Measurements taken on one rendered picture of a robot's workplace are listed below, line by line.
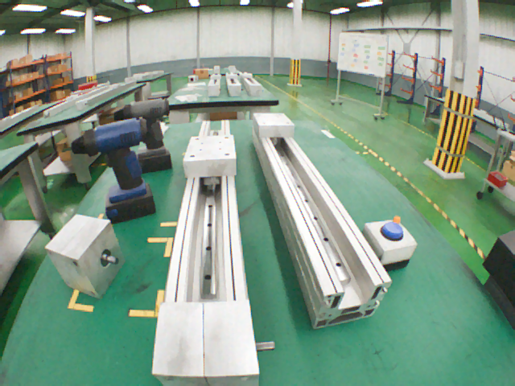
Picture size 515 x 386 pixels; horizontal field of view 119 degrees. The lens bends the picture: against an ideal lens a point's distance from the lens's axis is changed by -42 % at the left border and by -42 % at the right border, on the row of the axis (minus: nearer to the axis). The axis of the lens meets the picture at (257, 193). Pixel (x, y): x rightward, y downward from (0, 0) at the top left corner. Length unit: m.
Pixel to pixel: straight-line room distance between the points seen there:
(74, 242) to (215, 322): 0.26
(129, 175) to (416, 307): 0.61
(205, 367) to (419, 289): 0.38
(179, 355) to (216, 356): 0.04
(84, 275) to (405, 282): 0.53
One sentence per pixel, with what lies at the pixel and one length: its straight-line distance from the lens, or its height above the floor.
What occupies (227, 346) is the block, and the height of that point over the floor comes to 0.87.
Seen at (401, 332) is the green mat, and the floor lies 0.78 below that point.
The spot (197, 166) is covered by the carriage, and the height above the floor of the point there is 0.89.
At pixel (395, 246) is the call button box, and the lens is 0.46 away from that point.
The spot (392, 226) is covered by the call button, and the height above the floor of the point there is 0.85.
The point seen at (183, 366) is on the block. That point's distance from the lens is 0.26.
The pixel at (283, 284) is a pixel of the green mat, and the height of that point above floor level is 0.78.
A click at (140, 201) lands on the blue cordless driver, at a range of 0.59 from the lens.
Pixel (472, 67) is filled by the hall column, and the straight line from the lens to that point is 3.59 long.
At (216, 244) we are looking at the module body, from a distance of 0.43.
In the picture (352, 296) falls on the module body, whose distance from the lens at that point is 0.38.
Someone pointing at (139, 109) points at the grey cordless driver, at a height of 0.98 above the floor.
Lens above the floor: 1.11
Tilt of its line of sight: 30 degrees down
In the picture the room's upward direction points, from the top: 1 degrees clockwise
